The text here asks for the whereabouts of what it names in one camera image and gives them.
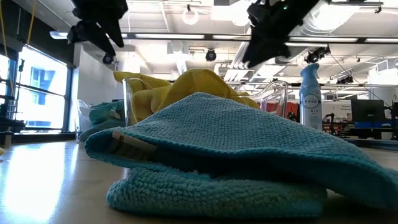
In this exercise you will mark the light blue spray bottle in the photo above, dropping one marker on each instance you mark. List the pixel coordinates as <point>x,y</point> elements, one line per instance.
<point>311,105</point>

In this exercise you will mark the large window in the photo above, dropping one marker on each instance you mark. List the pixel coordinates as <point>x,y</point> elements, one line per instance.
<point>40,93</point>

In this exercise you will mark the black computer monitor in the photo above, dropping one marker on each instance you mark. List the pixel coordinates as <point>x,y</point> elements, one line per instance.
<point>368,110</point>

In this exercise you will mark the teal cloth behind bin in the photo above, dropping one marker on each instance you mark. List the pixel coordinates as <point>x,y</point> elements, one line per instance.
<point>81,121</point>

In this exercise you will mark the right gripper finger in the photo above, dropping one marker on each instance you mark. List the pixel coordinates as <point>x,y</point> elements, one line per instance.
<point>278,48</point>
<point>259,46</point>

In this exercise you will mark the blue microfiber towel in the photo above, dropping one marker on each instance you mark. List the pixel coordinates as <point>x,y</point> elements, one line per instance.
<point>217,140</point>
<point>99,130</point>
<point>102,115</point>

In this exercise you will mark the long ceiling light strip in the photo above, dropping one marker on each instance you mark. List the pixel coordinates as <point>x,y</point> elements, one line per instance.
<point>171,36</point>

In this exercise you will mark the silver ceiling air duct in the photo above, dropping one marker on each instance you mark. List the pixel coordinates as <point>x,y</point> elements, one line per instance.
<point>326,21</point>

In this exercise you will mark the black equipment rack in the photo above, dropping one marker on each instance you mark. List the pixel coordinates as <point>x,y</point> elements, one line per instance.
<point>12,124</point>

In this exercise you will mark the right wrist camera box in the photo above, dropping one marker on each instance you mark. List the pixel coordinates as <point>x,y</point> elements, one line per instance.
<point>257,14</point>

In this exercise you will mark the clear plastic basket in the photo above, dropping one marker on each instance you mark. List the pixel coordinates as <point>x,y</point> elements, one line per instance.
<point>126,99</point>

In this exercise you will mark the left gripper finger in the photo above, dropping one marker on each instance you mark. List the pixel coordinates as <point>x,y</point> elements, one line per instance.
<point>115,28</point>
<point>90,34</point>

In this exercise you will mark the red fabric divider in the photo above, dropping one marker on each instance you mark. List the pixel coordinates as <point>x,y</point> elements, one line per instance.
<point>292,109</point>

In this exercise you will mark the black ceiling spotlight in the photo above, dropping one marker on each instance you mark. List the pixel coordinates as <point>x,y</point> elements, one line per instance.
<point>108,59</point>
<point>211,55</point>

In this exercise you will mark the black track light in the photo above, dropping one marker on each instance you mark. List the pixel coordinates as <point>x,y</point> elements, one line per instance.
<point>315,56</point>
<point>345,80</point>

